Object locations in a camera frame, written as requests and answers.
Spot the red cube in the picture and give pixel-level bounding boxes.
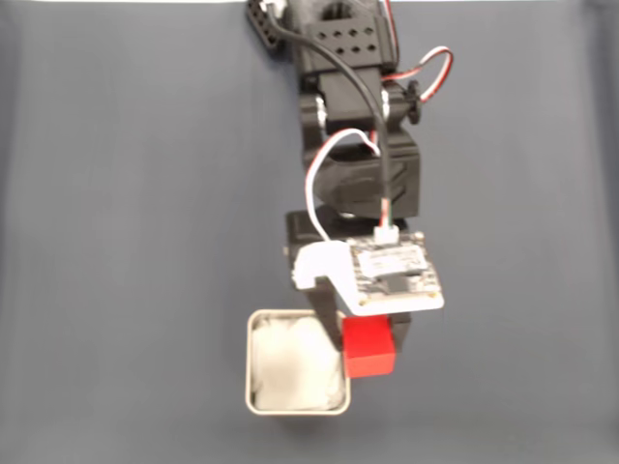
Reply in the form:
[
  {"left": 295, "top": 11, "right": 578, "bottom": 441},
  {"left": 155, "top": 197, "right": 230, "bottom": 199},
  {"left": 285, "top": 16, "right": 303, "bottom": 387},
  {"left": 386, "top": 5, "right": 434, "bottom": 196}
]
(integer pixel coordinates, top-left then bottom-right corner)
[{"left": 341, "top": 313, "right": 398, "bottom": 380}]

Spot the square metal box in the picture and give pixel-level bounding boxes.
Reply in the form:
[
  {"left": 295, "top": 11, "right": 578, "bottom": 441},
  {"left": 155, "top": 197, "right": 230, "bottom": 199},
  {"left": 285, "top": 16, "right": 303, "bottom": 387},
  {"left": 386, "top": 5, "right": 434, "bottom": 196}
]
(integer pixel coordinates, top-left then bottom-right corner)
[{"left": 245, "top": 308, "right": 352, "bottom": 416}]

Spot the white crumpled cloth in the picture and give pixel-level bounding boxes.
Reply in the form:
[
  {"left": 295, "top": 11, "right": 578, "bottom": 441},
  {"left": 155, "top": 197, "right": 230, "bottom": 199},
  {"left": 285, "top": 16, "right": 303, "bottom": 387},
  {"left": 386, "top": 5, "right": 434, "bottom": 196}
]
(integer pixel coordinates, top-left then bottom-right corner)
[{"left": 251, "top": 316, "right": 347, "bottom": 411}]

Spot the dark grey table mat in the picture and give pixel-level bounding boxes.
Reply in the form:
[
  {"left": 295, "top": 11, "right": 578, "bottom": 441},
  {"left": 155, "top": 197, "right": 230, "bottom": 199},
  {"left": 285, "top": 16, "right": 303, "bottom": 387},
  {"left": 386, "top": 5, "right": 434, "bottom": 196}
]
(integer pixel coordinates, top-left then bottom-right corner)
[{"left": 0, "top": 2, "right": 619, "bottom": 464}]

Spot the red white black servo wire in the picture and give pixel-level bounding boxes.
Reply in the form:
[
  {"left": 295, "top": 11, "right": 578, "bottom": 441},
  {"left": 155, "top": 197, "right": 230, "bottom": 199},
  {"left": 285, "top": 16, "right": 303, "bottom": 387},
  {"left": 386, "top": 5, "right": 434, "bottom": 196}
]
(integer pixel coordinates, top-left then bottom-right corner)
[
  {"left": 384, "top": 0, "right": 457, "bottom": 105},
  {"left": 305, "top": 129, "right": 384, "bottom": 243}
]

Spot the camera board on white mount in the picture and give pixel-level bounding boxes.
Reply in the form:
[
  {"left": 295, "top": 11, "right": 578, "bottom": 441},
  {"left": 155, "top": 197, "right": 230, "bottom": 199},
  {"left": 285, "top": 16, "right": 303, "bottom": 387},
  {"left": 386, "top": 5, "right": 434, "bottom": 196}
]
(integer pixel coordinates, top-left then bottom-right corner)
[{"left": 292, "top": 224, "right": 446, "bottom": 318}]

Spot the black camera cable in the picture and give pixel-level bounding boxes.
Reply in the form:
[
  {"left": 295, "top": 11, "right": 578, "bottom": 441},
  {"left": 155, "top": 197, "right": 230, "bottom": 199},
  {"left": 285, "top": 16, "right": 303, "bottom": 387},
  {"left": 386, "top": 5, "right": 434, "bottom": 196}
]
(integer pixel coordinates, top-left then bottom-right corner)
[{"left": 260, "top": 0, "right": 397, "bottom": 228}]

